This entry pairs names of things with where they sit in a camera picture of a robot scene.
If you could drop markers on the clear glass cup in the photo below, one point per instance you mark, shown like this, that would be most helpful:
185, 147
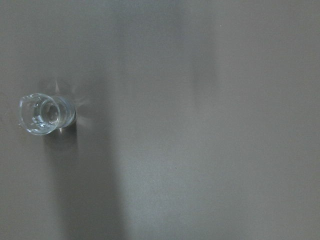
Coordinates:
40, 114

